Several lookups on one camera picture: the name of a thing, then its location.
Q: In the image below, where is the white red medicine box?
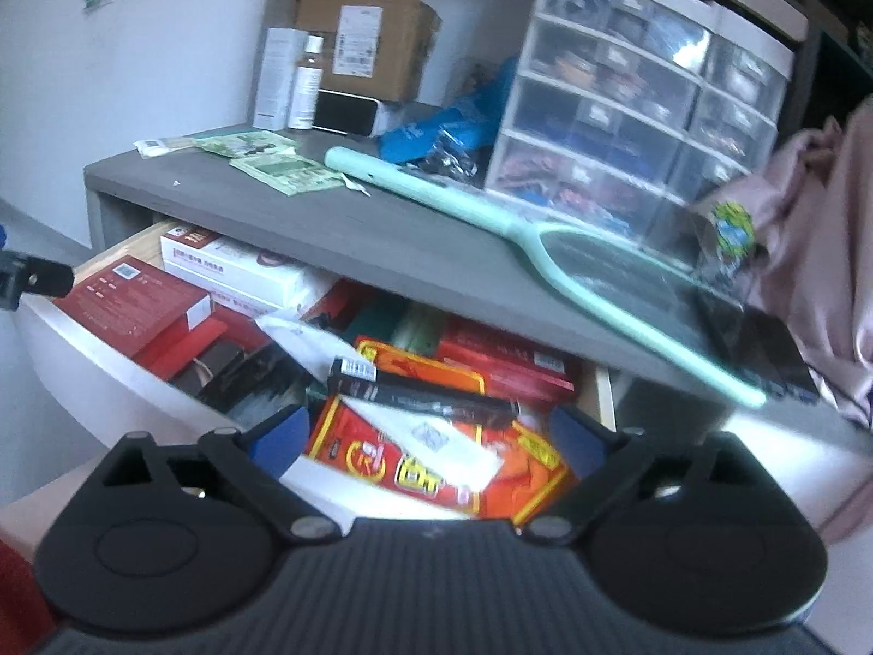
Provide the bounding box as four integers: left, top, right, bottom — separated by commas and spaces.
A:
160, 225, 339, 318

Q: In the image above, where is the clear toner bottle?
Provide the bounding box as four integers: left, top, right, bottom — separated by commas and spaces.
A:
287, 34, 324, 130

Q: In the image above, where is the dark red flat box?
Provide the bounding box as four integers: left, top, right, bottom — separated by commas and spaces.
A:
436, 315, 577, 407

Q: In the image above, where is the black foil packet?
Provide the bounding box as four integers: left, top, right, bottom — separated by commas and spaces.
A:
407, 126, 481, 183

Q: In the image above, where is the black tablet device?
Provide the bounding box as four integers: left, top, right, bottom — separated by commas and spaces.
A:
696, 290, 820, 405

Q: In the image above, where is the large red heat-pad packet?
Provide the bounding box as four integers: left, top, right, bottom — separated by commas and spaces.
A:
306, 396, 573, 525

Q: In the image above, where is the grey wooden desk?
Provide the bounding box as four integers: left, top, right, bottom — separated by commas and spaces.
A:
82, 123, 873, 456

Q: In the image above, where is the pink cloth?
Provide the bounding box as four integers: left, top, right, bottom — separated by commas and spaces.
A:
722, 97, 873, 547

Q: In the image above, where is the green cartoon sachet packet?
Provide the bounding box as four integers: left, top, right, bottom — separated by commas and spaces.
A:
194, 130, 296, 160

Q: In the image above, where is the acrylic cartoon figure stand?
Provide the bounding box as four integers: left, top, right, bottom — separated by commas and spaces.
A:
692, 198, 756, 288

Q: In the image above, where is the small red heat-pad packet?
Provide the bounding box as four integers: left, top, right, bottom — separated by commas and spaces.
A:
355, 337, 486, 395

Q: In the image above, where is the blue plastic bag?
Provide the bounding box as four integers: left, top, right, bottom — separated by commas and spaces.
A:
378, 56, 518, 166

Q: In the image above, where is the mint electric fly swatter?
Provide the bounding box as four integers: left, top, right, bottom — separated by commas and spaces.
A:
324, 146, 767, 409

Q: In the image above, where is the red box white label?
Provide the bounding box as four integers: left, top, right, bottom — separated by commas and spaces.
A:
56, 256, 213, 364

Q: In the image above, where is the brown cardboard box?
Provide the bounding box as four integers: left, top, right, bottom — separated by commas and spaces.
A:
295, 0, 441, 104

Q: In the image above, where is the white tall carton box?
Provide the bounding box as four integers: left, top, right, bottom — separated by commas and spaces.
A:
252, 28, 308, 132

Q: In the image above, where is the green label sachet packet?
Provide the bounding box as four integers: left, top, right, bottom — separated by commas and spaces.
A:
231, 152, 345, 197

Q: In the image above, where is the white paper sachet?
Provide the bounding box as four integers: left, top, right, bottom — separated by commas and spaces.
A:
340, 396, 503, 492

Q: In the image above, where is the clear plastic drawer organizer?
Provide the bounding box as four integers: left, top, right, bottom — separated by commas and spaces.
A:
486, 0, 806, 267

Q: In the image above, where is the cotton swab packet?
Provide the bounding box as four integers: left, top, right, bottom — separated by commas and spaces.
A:
135, 136, 195, 160

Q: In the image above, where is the torn white wrapper scrap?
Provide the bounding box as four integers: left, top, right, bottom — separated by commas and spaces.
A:
340, 173, 370, 197

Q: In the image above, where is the white black smart display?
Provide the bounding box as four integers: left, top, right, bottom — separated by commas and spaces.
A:
314, 89, 405, 138

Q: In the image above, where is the white drawer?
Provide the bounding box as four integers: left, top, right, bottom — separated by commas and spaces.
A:
723, 415, 871, 546
13, 221, 615, 531

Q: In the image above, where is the black cosmetic tube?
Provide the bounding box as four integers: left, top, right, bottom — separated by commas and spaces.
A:
327, 358, 519, 429

